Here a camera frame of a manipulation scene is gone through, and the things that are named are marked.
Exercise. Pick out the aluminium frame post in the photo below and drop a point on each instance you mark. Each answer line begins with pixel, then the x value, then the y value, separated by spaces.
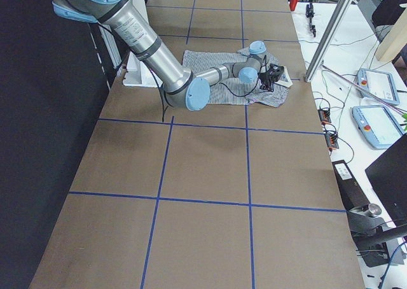
pixel 334 22

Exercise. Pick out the striped polo shirt white collar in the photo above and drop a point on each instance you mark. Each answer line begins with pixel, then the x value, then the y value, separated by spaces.
pixel 234 77

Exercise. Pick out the black monitor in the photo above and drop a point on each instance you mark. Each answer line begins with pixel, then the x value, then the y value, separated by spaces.
pixel 387 175

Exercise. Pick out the near teach pendant tablet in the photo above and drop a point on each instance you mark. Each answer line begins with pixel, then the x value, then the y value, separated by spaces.
pixel 377 124

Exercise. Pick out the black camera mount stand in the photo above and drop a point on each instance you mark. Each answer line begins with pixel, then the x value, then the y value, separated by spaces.
pixel 375 240

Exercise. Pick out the black box with label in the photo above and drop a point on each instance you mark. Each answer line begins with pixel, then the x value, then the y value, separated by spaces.
pixel 351 193

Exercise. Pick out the orange black connector block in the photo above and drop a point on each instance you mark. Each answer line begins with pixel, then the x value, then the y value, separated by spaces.
pixel 324 115

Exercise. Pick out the far teach pendant tablet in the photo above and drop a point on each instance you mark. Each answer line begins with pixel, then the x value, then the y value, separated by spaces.
pixel 380 84

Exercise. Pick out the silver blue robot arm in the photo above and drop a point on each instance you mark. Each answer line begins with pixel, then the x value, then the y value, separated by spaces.
pixel 181 86

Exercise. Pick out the teach pendant tablet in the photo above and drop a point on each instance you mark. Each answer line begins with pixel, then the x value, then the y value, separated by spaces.
pixel 377 124
pixel 380 84

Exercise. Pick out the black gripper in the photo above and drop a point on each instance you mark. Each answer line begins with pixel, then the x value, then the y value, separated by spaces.
pixel 266 77

